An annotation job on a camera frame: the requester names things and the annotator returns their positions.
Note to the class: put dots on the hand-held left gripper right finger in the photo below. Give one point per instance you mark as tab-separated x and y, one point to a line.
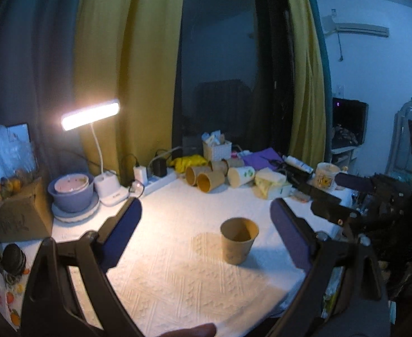
290	235

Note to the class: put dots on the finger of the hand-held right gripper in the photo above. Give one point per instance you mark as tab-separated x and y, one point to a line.
327	209
351	181

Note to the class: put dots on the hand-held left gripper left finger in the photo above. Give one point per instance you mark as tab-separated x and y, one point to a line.
121	233

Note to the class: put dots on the brown paper cup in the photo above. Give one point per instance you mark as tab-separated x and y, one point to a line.
193	175
238	242
236	163
219	165
210	181

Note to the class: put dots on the white green-printed paper cup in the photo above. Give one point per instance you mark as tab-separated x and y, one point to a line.
241	176

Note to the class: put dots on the person's left hand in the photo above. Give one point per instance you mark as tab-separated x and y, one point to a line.
192	330

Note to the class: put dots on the white yellow-printed mug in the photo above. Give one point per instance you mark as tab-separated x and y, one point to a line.
324	176

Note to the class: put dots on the white round plate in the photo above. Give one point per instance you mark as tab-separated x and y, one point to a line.
76	214

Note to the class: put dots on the white desk lamp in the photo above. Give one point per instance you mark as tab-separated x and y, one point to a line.
102	182

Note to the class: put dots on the white tube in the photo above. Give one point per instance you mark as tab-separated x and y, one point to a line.
297	163

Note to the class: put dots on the yellow tissue pack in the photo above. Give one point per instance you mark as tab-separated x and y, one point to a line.
271	182

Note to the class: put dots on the white charger plug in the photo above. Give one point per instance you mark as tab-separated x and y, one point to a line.
140	174

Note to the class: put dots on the black monitor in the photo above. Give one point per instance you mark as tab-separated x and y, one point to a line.
350	119

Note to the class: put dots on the purple bowl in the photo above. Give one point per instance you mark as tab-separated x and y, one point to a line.
71	193

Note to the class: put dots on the white power strip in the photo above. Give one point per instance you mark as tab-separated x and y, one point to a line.
158	180

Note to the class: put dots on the black scissors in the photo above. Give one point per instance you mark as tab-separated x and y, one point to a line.
278	163

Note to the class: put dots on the white textured tablecloth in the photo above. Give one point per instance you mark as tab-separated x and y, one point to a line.
178	270

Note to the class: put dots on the white folded chair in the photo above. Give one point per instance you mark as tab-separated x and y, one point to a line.
404	133

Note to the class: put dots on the black power adapter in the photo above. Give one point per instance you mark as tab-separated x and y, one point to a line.
158	167

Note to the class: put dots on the purple cloth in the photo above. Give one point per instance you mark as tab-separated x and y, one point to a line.
260	158

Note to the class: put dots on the yellow cloth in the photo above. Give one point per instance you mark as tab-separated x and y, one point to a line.
188	163

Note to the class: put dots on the cardboard box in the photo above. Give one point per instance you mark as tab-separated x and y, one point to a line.
16	214

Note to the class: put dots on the black round lid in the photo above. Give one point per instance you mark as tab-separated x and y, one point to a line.
13	259

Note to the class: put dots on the white woven basket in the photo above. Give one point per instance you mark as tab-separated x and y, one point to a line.
217	149

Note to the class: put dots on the yellow curtain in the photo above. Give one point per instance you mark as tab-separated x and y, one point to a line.
307	66
121	59

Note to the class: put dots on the oranges in box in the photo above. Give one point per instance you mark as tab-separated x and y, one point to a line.
6	185

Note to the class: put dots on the clear plastic bag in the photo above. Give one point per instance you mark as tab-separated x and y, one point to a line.
6	151

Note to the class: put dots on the white air conditioner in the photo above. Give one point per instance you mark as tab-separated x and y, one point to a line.
362	28

